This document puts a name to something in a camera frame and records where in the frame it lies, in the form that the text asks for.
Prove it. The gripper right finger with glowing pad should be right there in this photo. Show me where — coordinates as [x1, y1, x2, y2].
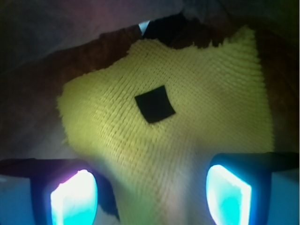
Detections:
[206, 152, 300, 225]

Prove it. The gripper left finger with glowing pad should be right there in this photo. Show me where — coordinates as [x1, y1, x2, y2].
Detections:
[0, 158, 98, 225]

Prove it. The yellow microfiber cloth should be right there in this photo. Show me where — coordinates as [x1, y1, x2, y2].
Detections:
[57, 26, 274, 225]

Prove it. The brown paper bag liner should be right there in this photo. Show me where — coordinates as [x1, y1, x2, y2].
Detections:
[0, 0, 300, 159]

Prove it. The black square tape patch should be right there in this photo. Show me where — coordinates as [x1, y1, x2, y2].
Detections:
[135, 85, 176, 124]

